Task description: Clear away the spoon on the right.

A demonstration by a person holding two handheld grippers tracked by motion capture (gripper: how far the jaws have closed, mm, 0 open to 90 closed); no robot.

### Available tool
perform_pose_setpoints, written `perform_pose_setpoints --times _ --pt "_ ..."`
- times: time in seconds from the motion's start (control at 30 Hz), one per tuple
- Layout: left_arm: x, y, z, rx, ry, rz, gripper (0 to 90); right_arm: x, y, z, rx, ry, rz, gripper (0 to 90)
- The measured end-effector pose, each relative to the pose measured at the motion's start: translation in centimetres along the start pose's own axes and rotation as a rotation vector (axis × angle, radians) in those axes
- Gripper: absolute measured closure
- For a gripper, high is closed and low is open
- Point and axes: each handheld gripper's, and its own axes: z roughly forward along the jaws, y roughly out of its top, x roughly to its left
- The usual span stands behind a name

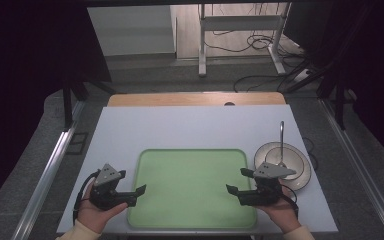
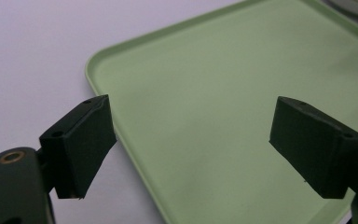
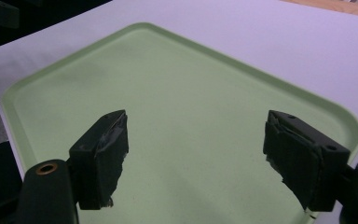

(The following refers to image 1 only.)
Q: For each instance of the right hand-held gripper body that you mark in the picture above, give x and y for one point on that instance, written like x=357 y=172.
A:
x=263 y=195

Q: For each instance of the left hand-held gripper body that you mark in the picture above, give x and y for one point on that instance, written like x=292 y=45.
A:
x=106 y=196

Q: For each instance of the person's left hand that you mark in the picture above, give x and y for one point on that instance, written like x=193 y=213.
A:
x=95 y=216

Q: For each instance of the person's right hand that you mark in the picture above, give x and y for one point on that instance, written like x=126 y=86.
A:
x=281 y=213

